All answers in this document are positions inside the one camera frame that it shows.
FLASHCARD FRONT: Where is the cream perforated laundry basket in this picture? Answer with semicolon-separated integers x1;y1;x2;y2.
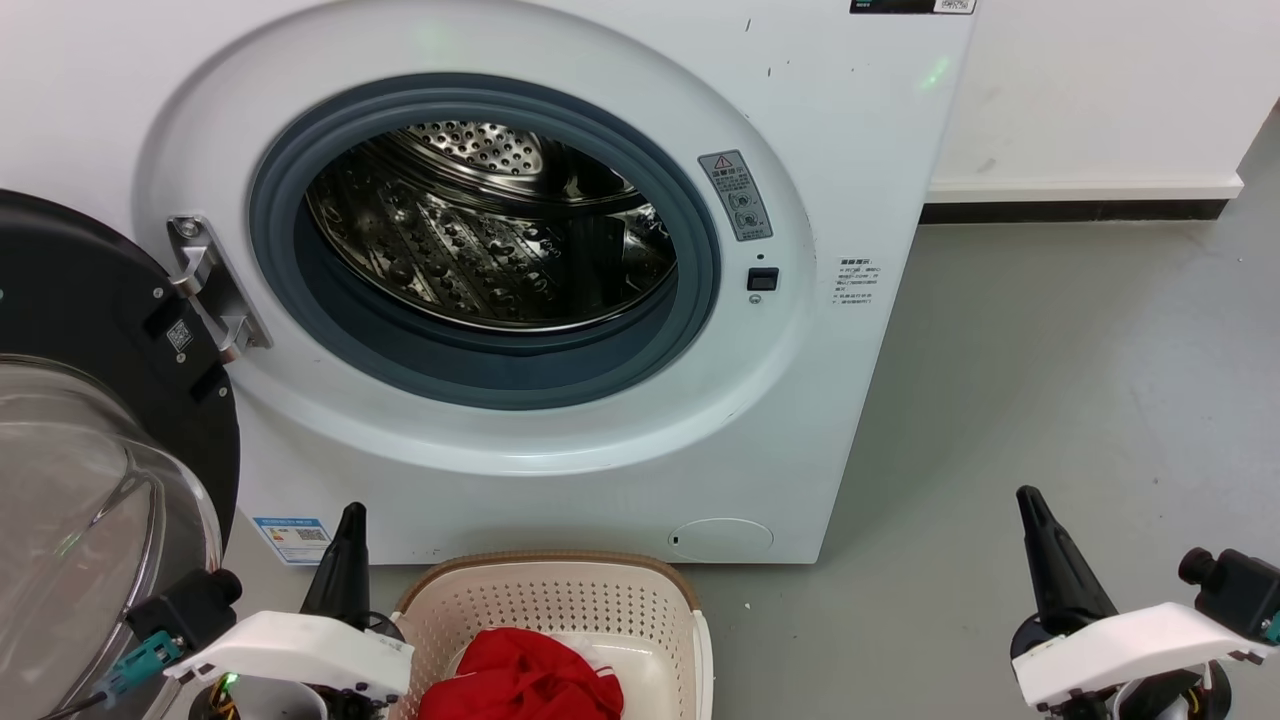
388;550;714;720

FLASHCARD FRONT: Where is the small printed text sticker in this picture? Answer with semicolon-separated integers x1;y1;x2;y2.
832;256;883;307

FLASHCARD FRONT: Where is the stainless steel washing machine drum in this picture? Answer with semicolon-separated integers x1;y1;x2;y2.
305;120;681;333

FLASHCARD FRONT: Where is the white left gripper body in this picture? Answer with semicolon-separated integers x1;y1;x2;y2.
165;612;415;701

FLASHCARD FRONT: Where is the white front-load washing machine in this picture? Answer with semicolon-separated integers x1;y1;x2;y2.
0;0;979;567

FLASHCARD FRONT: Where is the teal cable connector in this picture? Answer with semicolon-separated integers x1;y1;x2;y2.
97;630;184;703

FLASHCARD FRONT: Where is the black washer door with glass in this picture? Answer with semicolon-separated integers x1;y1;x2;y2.
0;188;242;720

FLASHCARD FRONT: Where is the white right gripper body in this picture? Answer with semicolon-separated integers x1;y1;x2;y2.
1010;603;1268;711

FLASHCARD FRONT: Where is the blue energy label sticker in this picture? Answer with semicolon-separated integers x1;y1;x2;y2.
252;516;333;567

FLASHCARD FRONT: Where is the white wall baseboard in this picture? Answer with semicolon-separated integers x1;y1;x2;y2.
920;176;1245;224

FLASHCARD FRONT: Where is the silver metal door hinge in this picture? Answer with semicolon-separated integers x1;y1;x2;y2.
167;213;273;363

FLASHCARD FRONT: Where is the grey rubber door gasket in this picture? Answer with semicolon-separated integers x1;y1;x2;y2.
248;72;723;411

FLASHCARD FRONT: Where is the round white filter cover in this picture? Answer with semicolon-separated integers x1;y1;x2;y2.
668;517;774;563

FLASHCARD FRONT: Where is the grey warning sticker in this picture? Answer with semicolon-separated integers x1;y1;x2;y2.
697;150;774;243

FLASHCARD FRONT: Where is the red garment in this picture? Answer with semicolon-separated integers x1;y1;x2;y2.
418;627;626;720

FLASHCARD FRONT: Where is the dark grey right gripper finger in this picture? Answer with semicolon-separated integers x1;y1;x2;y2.
1015;486;1119;636

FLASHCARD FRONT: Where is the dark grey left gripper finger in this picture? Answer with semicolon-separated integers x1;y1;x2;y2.
300;503;372;627

